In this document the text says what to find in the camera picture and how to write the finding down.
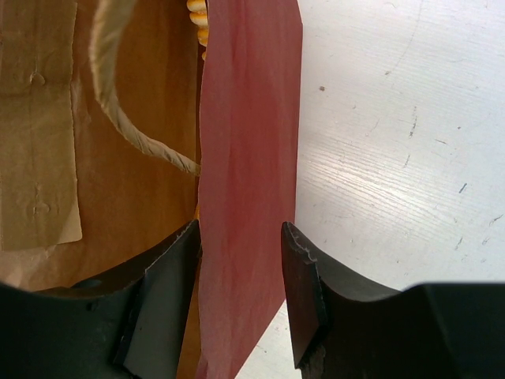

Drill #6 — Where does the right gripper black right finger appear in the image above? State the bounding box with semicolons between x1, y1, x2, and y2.
281;222;504;378

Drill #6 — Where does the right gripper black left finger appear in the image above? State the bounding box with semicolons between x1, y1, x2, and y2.
1;221;201;379

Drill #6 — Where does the red paper bag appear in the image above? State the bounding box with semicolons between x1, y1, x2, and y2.
1;1;302;378

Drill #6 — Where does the long ridged bread loaf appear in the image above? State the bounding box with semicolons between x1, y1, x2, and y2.
186;0;209;60

